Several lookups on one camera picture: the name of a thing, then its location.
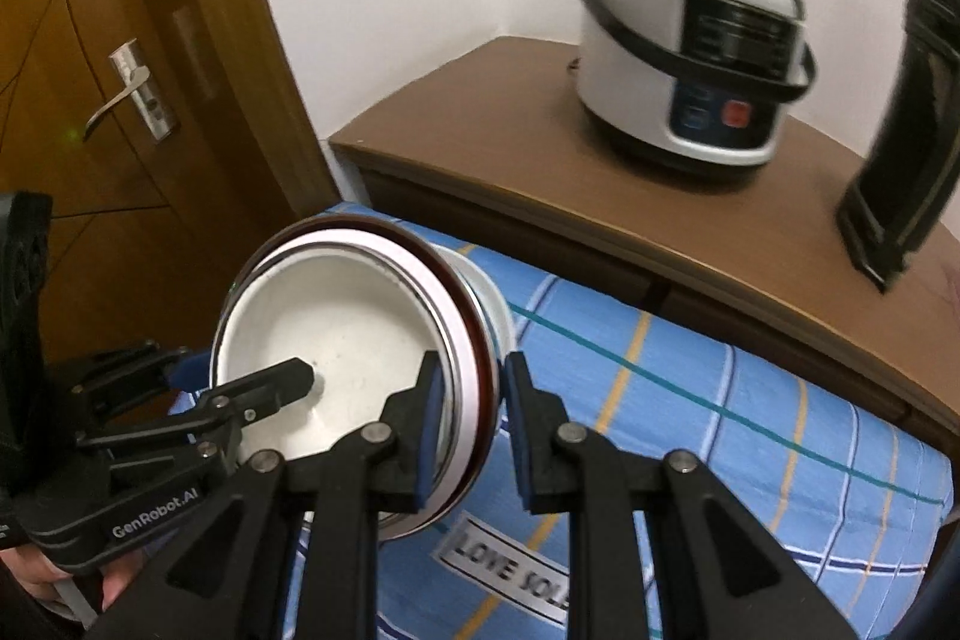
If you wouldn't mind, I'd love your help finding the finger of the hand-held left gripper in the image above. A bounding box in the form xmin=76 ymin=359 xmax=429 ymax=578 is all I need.
xmin=49 ymin=344 xmax=207 ymax=416
xmin=75 ymin=357 xmax=314 ymax=461

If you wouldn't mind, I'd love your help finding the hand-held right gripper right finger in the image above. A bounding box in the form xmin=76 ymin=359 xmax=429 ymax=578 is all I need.
xmin=504 ymin=351 xmax=856 ymax=640

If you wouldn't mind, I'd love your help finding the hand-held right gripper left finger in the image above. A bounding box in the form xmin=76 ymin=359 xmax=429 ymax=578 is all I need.
xmin=94 ymin=351 xmax=443 ymax=640

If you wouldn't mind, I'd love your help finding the pink and white bowl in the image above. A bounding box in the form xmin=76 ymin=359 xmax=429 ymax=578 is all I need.
xmin=210 ymin=218 xmax=502 ymax=542

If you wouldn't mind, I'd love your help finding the grey round plate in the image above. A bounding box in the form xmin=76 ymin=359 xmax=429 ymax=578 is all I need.
xmin=439 ymin=244 xmax=518 ymax=356

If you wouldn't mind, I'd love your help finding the person's left hand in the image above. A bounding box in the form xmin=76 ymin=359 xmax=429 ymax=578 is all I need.
xmin=0 ymin=546 xmax=151 ymax=611

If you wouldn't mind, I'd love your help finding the blue plaid cloth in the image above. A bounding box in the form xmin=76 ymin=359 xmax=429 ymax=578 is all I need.
xmin=169 ymin=201 xmax=942 ymax=640

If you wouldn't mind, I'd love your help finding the brown wooden cabinet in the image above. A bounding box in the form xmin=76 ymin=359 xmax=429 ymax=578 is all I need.
xmin=328 ymin=36 xmax=960 ymax=461

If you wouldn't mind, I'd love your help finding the brown wooden door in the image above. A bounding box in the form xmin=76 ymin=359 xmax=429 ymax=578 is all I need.
xmin=0 ymin=0 xmax=248 ymax=378

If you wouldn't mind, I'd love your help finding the white black rice cooker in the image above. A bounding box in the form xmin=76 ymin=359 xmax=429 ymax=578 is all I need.
xmin=568 ymin=0 xmax=818 ymax=185

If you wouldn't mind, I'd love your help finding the black thermos flask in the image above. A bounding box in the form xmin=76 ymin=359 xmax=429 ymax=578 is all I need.
xmin=836 ymin=0 xmax=960 ymax=295

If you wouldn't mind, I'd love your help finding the silver door handle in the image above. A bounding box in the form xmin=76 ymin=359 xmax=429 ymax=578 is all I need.
xmin=84 ymin=38 xmax=181 ymax=145

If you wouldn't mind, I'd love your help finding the wooden door frame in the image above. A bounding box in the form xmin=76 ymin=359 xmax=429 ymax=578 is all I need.
xmin=124 ymin=0 xmax=342 ymax=251

